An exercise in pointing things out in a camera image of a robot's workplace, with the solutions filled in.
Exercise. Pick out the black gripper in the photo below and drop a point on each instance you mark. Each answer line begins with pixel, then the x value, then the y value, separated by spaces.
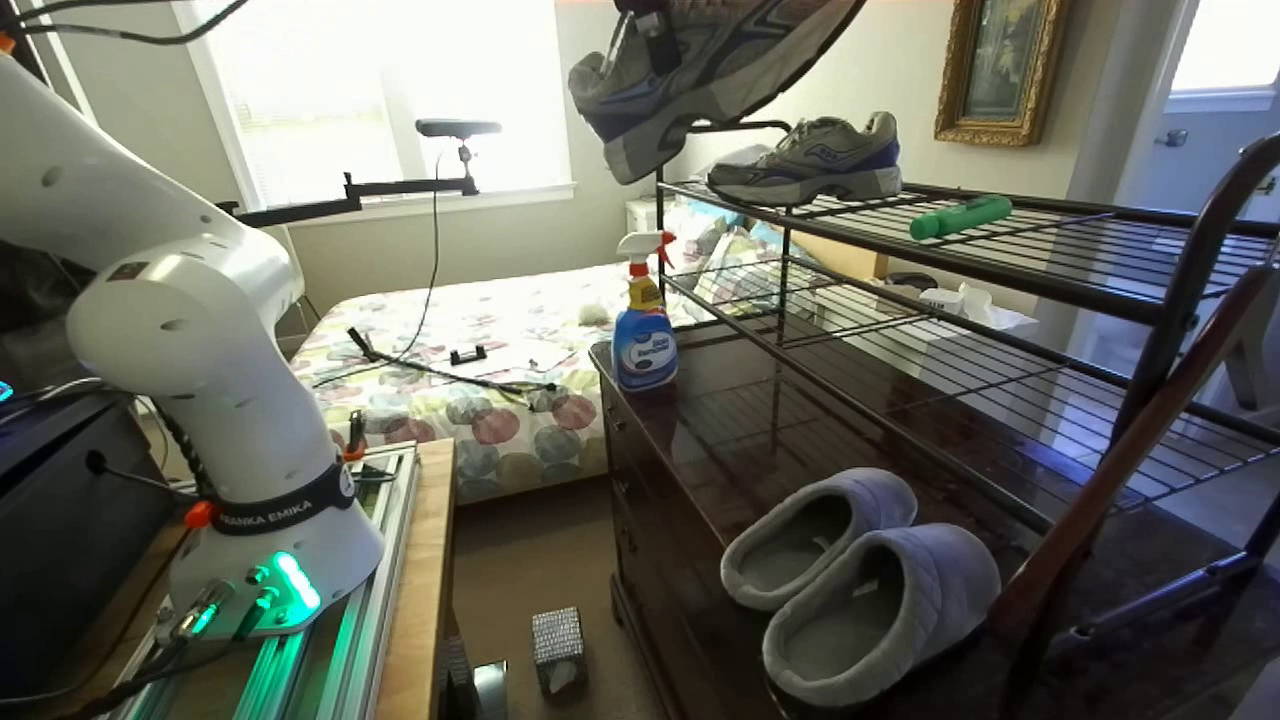
pixel 641 4

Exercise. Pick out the grey blue sneaker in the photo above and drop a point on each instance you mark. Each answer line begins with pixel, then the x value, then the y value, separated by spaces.
pixel 720 75
pixel 824 162

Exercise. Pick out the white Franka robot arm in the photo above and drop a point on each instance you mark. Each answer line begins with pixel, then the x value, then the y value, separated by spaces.
pixel 203 345

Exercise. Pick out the bright window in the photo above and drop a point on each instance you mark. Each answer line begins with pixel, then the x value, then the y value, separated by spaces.
pixel 375 95

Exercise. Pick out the blue spray bottle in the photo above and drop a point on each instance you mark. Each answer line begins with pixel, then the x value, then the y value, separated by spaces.
pixel 647 349

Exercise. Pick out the gold framed painting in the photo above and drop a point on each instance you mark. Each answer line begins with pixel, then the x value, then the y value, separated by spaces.
pixel 1003 66

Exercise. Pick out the black metal shoe rack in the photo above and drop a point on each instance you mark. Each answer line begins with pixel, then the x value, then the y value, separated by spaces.
pixel 932 258

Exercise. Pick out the green roller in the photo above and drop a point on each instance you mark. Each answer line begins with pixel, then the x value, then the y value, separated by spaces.
pixel 960 216

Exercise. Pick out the black stand on quilt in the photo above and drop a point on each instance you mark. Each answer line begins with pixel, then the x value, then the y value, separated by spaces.
pixel 415 360

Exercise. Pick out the small white cloth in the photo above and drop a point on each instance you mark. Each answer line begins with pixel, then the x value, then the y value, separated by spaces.
pixel 972 305

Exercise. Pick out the grey felt slipper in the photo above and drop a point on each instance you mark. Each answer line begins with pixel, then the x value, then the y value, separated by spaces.
pixel 834 512
pixel 904 602

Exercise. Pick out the light wooden robot table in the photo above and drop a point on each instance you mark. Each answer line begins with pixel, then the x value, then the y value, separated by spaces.
pixel 417 584

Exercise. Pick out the small grey cube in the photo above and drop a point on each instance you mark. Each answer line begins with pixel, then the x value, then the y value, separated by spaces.
pixel 556 642

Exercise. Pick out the brown wooden slat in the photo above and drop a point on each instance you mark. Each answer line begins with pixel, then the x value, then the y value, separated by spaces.
pixel 1123 465

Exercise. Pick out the small metallic block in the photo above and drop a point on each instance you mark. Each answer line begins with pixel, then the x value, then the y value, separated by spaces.
pixel 488 683

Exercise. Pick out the black monitor box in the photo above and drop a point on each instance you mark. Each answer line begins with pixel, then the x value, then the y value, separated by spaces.
pixel 66 532

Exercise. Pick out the black camera on boom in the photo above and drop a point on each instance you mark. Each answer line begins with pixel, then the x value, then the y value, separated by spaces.
pixel 462 128

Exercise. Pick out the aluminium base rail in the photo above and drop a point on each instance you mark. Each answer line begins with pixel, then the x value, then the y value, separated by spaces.
pixel 340 653

